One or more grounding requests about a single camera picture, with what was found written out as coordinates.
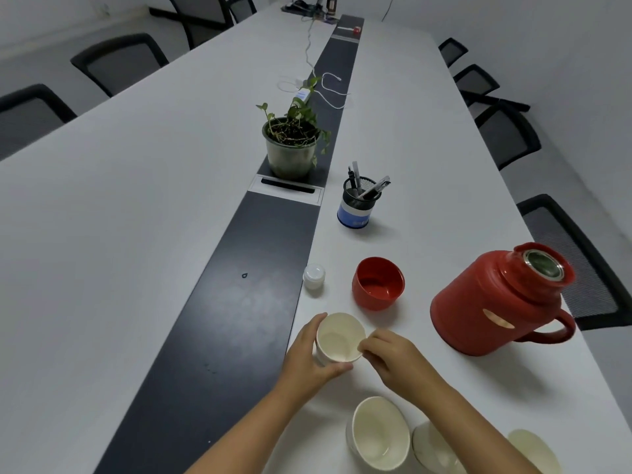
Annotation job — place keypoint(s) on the person's left hand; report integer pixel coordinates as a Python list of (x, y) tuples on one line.
[(298, 370)]

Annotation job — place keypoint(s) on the person's right hand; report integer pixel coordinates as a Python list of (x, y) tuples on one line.
[(400, 370)]

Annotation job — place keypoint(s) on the white paper cup blue print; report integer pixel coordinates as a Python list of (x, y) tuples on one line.
[(432, 449), (377, 434), (533, 451)]

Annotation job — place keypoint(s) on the red thermos lid cup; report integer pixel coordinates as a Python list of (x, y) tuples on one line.
[(377, 296)]

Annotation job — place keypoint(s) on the red thermos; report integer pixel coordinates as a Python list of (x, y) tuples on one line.
[(469, 310)]

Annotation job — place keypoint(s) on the white thermos stopper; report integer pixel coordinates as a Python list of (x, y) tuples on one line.
[(314, 278)]

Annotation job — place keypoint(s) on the person's right forearm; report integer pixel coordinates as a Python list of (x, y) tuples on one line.
[(479, 439)]

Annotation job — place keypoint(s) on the person's left forearm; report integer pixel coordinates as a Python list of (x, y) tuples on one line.
[(247, 434)]

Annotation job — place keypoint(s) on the white conference table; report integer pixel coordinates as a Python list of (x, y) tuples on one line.
[(419, 143)]

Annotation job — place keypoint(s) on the black mesh pen holder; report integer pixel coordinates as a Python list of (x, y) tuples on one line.
[(355, 217)]

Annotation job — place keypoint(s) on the silver utility knife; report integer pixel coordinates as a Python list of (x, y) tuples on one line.
[(375, 187)]

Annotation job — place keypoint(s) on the black white marker pen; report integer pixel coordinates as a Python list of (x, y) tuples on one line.
[(354, 175)]

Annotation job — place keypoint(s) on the black mesh office chair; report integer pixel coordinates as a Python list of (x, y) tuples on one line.
[(29, 120), (508, 135), (452, 51), (118, 61), (240, 8), (197, 9), (582, 271), (476, 81)]

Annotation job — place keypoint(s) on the potted green plant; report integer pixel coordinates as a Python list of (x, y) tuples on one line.
[(291, 160)]

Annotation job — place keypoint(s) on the white power strip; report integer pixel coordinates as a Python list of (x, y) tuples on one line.
[(300, 99)]

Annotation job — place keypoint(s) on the white charger plug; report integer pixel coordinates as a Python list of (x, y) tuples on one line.
[(299, 83)]

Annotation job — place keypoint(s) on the laptop at table end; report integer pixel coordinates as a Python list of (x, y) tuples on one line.
[(298, 8)]

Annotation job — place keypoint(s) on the dark glass jar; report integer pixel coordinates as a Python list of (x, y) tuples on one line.
[(331, 3)]

